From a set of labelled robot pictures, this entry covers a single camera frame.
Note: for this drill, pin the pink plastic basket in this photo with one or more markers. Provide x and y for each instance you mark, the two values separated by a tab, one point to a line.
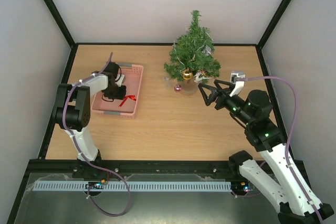
133	79

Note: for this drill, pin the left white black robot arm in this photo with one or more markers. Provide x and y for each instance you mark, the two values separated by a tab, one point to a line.
72	110

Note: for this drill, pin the black frame rail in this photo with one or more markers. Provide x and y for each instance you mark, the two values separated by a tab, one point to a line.
213	169

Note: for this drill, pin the pink bauble ornament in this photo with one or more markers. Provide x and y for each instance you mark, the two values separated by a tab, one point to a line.
177	88

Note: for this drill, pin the silver gift box ornament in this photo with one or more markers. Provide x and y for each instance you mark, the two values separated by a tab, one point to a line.
207	50

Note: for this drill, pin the silver reindeer ornament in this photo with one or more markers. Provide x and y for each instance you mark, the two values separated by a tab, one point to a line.
201	77

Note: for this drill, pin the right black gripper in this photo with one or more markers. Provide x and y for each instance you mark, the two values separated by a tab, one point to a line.
219	95

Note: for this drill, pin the red ribbon bow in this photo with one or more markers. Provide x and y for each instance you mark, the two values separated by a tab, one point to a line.
129	101

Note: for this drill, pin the gold bauble ornament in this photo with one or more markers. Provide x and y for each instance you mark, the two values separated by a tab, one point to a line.
187	74

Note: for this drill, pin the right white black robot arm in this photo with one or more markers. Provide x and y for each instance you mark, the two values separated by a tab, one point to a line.
289	193

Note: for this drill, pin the light blue cable duct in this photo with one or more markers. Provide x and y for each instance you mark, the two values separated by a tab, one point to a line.
133	186

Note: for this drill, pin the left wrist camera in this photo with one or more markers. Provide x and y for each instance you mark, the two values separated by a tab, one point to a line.
120	80

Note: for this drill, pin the small green christmas tree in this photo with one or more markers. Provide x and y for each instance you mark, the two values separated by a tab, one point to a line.
193	48

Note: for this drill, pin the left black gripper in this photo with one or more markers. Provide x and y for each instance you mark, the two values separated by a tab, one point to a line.
121	96

